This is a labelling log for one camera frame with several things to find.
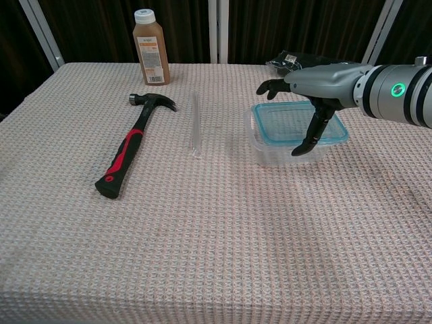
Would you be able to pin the black item in plastic bag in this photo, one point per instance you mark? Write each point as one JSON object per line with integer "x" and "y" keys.
{"x": 287, "y": 60}

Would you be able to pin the clear plastic food container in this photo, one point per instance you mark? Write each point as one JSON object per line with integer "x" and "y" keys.
{"x": 273, "y": 155}

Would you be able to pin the white upright frame post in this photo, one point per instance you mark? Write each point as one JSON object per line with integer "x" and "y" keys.
{"x": 223, "y": 30}
{"x": 212, "y": 30}

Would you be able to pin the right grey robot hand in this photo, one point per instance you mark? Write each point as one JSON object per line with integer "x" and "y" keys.
{"x": 324, "y": 84}

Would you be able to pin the black pleated curtain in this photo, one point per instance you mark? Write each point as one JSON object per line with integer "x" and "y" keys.
{"x": 101, "y": 27}

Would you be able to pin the blue translucent container lid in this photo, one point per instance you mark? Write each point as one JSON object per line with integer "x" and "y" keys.
{"x": 283, "y": 123}

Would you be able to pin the clear glass test tube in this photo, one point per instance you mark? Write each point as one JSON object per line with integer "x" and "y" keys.
{"x": 195, "y": 128}

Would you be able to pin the black and red claw hammer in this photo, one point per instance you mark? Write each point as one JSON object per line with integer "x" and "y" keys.
{"x": 126, "y": 148}

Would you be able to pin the white slanted frame post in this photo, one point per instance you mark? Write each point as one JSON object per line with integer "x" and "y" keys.
{"x": 44, "y": 33}
{"x": 381, "y": 33}

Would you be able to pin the pink waffle weave tablecloth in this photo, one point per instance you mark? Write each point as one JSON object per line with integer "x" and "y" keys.
{"x": 202, "y": 236}

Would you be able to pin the brown juice bottle white cap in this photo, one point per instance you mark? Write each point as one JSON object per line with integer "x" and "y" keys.
{"x": 152, "y": 57}

